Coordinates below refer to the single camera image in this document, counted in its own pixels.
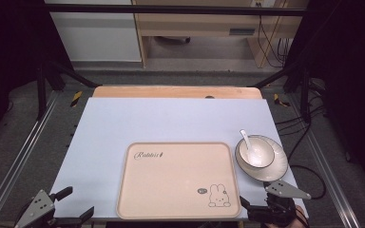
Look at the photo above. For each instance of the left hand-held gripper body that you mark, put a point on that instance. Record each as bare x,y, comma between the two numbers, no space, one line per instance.
38,205

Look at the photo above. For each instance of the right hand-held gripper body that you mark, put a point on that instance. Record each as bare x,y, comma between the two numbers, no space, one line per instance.
285,190

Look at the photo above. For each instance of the white plate with dark rim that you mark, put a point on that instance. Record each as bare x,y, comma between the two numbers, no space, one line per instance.
278,167

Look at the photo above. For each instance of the person's right hand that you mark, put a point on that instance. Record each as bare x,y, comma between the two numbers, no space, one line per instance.
299,213

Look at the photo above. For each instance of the white bowl with dark rim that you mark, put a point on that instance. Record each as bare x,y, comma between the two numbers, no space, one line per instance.
259,155

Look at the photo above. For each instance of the white ceramic spoon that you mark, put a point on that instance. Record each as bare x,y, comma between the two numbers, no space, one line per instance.
247,144

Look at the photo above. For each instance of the beige tray with rabbit print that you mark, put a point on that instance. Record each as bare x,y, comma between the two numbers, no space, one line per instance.
177,180

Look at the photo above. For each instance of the yellow and black tape strip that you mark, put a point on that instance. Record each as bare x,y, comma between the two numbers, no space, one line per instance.
278,99
76,98

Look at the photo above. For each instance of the black metal stand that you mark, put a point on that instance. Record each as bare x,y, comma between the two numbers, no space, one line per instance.
40,91
304,95

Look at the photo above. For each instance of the light blue table mat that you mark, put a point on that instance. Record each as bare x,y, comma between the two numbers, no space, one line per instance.
158,120

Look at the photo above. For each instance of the wooden table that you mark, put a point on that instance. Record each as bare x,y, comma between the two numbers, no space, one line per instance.
171,92

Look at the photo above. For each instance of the black curtain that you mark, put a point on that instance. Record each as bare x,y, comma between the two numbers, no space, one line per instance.
9,47
348,63

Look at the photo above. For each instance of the white cabinet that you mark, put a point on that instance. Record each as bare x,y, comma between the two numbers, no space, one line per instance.
98,38

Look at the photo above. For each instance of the wooden desk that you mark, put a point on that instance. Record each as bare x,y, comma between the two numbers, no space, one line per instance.
196,23

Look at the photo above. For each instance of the black horizontal bar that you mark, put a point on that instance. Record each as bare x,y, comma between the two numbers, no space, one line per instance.
171,9

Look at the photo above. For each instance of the aluminium rail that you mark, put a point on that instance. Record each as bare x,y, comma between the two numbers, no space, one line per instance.
326,171
19,158

